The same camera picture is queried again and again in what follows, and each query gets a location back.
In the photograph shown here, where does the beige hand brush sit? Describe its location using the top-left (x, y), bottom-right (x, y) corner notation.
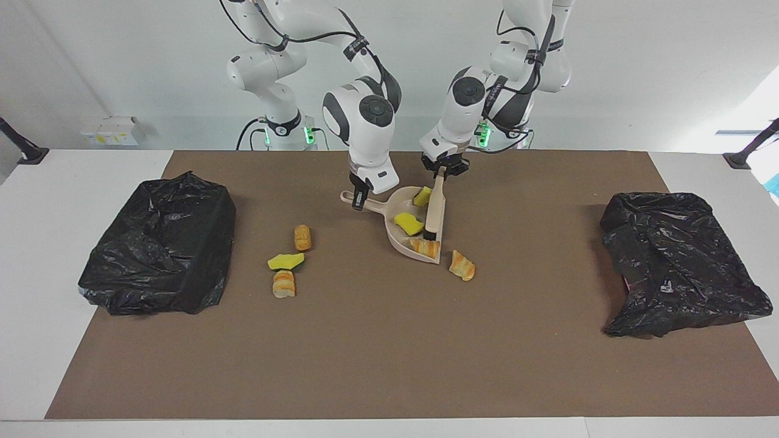
top-left (423, 167), bottom-right (448, 241)

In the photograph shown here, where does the beige plastic dustpan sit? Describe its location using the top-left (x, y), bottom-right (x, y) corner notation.
top-left (340, 186), bottom-right (448, 265)

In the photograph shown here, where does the pale bread chunk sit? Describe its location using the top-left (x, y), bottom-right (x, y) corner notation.
top-left (409, 237), bottom-right (441, 259)

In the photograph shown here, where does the long striped croissant piece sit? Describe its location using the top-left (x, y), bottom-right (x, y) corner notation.
top-left (449, 249), bottom-right (476, 282)

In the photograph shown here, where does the boxy black bag bin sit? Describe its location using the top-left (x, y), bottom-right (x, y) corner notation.
top-left (78, 171), bottom-right (237, 316)

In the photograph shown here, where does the crumpled black bag bin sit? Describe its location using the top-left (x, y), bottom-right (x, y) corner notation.
top-left (599, 192), bottom-right (774, 338)

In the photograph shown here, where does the brown table mat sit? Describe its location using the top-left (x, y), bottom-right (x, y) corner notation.
top-left (46, 150), bottom-right (779, 419)

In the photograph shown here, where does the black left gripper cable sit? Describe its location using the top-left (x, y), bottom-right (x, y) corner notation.
top-left (472, 9), bottom-right (557, 153)

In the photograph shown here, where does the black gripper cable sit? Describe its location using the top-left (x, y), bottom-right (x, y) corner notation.
top-left (219, 0), bottom-right (393, 104)
top-left (472, 9), bottom-right (557, 153)

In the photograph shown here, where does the black right base cable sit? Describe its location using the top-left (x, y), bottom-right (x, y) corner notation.
top-left (236, 117), bottom-right (268, 151)

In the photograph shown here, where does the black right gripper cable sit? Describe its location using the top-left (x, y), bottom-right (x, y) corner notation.
top-left (219, 0), bottom-right (393, 104)

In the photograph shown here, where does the white wall socket box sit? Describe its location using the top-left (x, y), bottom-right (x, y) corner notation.
top-left (80, 117), bottom-right (147, 147)

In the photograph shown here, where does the black camera stand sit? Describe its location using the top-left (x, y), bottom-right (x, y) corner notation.
top-left (723, 119), bottom-right (779, 170)
top-left (0, 116), bottom-right (49, 165)

